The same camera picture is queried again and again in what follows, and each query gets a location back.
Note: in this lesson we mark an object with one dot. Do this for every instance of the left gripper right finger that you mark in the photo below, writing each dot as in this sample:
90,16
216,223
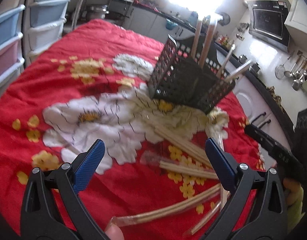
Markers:
267,217

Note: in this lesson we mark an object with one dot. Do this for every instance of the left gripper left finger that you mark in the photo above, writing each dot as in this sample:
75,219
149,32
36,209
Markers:
40,217

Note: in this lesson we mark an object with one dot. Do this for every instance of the chopsticks long diagonal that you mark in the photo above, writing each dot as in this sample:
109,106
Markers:
167,211

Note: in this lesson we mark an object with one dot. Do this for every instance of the green sleeve forearm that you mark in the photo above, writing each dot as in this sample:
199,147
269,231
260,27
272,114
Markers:
294,202

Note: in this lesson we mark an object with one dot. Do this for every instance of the left hand thumb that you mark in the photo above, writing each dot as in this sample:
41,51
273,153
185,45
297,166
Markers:
114,232

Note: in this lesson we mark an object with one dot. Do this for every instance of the ginger root pile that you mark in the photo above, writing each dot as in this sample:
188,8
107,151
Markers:
275,97

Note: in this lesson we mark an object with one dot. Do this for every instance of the wrapped chopsticks left diagonal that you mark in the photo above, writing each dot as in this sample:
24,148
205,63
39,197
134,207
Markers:
190,148

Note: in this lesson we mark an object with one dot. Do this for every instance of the wrapped chopsticks bottom flat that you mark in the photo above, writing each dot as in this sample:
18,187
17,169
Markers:
187,170

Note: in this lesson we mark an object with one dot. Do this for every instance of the hanging utensil rack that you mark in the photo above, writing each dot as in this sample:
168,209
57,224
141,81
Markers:
298,72

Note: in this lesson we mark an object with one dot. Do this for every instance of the red floral quilt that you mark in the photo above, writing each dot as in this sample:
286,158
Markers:
91,85

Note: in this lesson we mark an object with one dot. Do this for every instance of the black perforated utensil basket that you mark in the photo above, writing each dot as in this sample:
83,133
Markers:
177,78

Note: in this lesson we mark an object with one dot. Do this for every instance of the white upper cabinet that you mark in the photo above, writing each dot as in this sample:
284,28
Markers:
296,23

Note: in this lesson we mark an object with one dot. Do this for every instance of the black range hood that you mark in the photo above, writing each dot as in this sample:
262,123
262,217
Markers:
267,21

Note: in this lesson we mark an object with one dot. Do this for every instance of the pastel drawer tower left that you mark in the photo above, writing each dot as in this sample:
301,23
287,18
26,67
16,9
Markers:
11,57

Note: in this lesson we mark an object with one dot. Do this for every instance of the pastel drawer tower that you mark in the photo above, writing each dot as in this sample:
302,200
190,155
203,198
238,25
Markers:
11,57
42,26

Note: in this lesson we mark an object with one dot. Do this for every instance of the teal hanging basket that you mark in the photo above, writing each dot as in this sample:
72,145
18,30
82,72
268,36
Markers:
170,25

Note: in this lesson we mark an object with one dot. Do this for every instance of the stainless steel pot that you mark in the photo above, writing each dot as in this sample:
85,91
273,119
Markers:
96,12

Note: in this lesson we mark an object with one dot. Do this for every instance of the pastel drawer tower right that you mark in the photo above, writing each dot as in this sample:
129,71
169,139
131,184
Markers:
42,26

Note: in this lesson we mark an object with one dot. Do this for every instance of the metal shelf rack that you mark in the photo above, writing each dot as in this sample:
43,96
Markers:
77,8

